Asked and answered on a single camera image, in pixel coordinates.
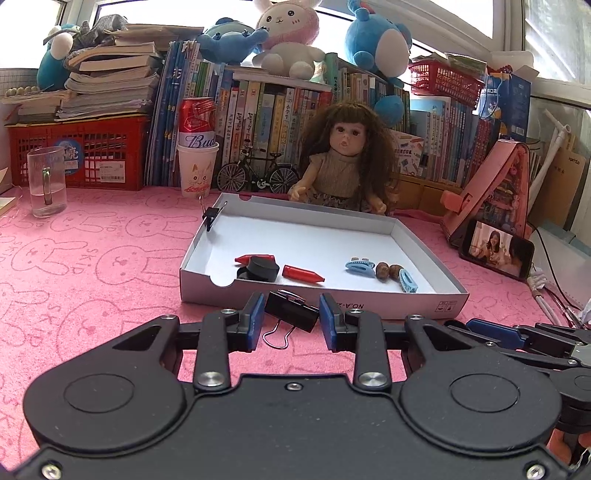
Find blue round plush toy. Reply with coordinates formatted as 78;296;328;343
346;0;414;127

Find red plastic crate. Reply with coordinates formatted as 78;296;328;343
7;115;153;191

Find small black binder clip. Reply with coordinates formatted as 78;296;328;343
202;199;229;232

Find pink rabbit printed towel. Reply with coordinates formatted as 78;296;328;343
0;185;591;462

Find brown-haired doll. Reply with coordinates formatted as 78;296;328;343
288;102;400;215

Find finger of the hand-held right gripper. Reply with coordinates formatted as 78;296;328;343
445;318;591;370

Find row of upright books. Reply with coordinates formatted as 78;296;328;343
145;41;490;185

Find red plastic basket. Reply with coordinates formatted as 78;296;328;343
409;60;485;109

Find black round cap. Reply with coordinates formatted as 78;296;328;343
247;258;281;283

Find illustrated white cardboard box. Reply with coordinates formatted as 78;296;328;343
392;129;426;179

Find miniature black bicycle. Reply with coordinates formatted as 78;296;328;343
217;147;301;193

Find blue white penguin plush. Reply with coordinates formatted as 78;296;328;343
37;25;77;90

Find red beer can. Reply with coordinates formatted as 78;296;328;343
178;98;218;148

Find white pink rabbit plush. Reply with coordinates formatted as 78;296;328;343
252;0;326;78

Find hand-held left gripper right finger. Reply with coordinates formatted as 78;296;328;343
320;293;478;393

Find brown wooden box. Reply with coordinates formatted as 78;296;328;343
399;174;468;216

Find stack of worn books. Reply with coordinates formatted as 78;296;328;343
2;23;164;123

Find white cardboard box tray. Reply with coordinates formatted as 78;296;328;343
179;193;469;321

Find black cable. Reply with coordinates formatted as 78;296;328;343
526;219;583;310

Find large black binder clip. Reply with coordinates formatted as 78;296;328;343
262;290;320;349

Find tall blue box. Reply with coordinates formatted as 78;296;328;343
478;74;532;141

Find white flat device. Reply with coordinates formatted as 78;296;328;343
531;226;591;278

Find grey plush toy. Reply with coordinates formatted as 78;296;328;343
69;15;129;47

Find blue lying plush toy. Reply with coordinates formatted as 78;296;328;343
198;18;269;64

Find silver pen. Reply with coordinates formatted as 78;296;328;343
551;285;587;319

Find clear glass mug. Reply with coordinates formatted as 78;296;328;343
27;148;68;219

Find white cat paper cup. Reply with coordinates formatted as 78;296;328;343
177;141;220;198

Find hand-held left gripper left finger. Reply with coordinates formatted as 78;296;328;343
111;293;265;393

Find white plastic pipe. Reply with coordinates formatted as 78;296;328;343
526;108;573;204

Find pink toy house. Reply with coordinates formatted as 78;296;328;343
440;141;536;247

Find black smartphone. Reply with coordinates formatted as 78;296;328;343
459;218;536;280

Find white bundled cable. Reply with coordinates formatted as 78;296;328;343
527;271;570;325

